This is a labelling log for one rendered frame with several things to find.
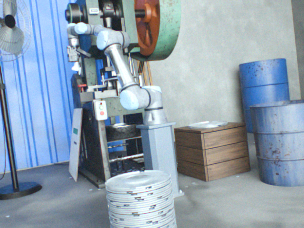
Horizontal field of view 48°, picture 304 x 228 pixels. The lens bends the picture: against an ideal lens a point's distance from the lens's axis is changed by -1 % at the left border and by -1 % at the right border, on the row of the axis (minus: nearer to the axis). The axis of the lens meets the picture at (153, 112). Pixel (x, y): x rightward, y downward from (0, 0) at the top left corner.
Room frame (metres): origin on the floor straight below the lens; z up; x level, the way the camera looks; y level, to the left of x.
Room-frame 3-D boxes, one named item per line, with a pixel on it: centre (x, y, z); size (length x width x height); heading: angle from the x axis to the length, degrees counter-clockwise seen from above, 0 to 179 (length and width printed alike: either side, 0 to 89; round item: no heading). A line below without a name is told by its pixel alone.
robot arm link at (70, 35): (2.49, 0.51, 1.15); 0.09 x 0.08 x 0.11; 40
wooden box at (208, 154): (2.53, -0.39, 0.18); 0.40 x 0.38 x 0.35; 23
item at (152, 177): (1.50, 0.10, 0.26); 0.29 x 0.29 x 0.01
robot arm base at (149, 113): (2.09, 0.00, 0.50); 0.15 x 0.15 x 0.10
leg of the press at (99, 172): (2.87, 0.59, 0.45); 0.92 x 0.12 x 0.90; 24
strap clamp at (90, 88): (2.78, 0.44, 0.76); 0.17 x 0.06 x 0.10; 114
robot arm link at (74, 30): (2.43, 0.44, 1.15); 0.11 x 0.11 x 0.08; 40
